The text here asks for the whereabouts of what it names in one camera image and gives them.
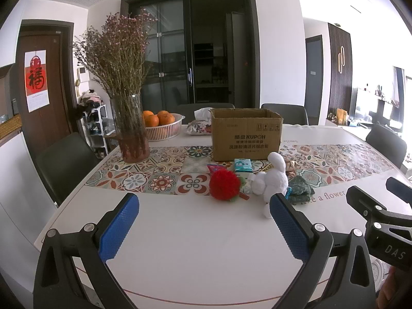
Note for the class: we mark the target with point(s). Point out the dark framed glass sliding door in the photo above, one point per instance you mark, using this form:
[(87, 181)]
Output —
[(167, 54)]

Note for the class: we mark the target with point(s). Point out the brown cardboard box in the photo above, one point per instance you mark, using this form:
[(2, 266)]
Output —
[(244, 138)]

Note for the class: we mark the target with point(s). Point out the orange bag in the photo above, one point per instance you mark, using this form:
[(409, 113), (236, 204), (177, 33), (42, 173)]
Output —
[(341, 116)]

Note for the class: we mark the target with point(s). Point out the red fuzzy plush ball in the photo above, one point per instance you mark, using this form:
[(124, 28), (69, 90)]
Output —
[(223, 185)]

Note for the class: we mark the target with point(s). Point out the red patterned packet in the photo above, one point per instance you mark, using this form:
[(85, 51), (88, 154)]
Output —
[(215, 168)]

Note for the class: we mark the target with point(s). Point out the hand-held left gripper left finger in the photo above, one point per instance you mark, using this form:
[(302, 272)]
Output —
[(119, 228)]

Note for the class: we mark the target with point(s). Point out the white tissue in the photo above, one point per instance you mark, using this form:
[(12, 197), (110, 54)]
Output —
[(201, 113)]

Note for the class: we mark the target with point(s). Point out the dried pink flower bouquet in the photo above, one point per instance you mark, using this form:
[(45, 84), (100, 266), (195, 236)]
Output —
[(119, 54)]

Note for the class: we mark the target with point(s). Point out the white shoe rack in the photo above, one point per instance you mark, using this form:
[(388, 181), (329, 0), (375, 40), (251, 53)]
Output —
[(96, 128)]

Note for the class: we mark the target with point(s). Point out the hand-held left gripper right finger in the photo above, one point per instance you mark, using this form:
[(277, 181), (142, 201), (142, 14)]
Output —
[(289, 228)]

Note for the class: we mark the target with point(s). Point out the black television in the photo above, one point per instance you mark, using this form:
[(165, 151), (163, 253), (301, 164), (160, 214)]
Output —
[(365, 104)]

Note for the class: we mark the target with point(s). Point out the pale green packet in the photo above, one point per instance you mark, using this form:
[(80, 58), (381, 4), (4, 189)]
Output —
[(247, 182)]

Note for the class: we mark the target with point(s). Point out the pile of clothes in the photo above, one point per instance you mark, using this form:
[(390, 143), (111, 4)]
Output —
[(90, 98)]

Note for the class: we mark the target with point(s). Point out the grey refrigerator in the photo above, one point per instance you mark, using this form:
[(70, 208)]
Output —
[(233, 54)]

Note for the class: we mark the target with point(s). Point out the teal packet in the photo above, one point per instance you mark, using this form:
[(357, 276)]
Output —
[(246, 164)]

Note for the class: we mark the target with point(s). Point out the dark interior door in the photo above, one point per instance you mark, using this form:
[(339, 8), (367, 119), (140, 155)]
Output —
[(313, 70)]

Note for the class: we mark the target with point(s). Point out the red and white wall calendar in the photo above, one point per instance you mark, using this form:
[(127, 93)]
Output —
[(37, 80)]

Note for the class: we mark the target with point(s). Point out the gold packet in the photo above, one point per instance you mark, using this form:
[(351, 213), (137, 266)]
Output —
[(289, 166)]

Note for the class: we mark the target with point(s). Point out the dark kitchen shelf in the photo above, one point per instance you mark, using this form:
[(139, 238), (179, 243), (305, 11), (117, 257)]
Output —
[(209, 70)]

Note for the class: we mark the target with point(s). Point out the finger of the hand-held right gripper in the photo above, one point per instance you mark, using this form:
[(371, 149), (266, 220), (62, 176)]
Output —
[(400, 188), (363, 201)]

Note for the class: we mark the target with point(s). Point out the dark grey dining chair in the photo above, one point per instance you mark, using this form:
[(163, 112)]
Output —
[(289, 112), (64, 164), (186, 111), (386, 144)]

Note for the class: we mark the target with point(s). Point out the glass vase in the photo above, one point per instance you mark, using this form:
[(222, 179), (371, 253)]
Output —
[(130, 128)]

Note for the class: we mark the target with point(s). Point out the white plush rabbit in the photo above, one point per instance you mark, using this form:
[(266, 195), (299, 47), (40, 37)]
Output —
[(273, 180)]

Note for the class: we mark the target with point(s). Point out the dark slatted wall panel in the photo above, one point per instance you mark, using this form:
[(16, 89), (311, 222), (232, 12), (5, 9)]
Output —
[(334, 87)]

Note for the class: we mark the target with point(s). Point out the brown wooden door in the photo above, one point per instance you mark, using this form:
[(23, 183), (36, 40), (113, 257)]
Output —
[(58, 87)]

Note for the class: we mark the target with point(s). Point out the floral tissue box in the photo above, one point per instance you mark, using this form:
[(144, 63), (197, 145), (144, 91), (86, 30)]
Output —
[(199, 128)]

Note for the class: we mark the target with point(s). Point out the gold wall ornament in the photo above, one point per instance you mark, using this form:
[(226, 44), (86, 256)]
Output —
[(341, 58)]

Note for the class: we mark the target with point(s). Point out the dark green cloth toy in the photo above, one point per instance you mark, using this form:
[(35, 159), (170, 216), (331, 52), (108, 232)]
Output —
[(299, 188)]

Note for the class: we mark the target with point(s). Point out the white low cabinet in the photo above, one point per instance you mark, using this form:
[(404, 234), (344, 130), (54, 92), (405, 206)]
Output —
[(347, 130)]

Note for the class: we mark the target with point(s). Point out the white plastic basket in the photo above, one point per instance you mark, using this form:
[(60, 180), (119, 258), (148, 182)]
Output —
[(164, 133)]

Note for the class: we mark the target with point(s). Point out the pile of oranges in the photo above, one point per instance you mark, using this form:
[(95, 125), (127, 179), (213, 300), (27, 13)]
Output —
[(165, 117)]

